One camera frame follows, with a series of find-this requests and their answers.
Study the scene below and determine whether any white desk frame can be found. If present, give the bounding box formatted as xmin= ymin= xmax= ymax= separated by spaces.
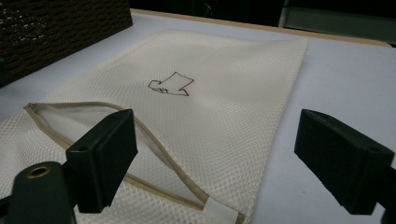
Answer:
xmin=277 ymin=0 xmax=396 ymax=45

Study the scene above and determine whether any brown woven basket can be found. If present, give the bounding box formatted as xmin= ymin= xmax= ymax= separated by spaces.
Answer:
xmin=0 ymin=0 xmax=134 ymax=89

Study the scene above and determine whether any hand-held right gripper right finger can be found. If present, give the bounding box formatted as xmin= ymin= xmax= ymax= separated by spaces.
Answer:
xmin=293 ymin=108 xmax=396 ymax=216

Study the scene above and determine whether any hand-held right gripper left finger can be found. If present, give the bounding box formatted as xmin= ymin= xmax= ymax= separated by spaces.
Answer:
xmin=64 ymin=108 xmax=139 ymax=215

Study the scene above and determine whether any cream mesh laundry bag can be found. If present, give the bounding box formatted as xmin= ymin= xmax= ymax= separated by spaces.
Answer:
xmin=0 ymin=28 xmax=310 ymax=224

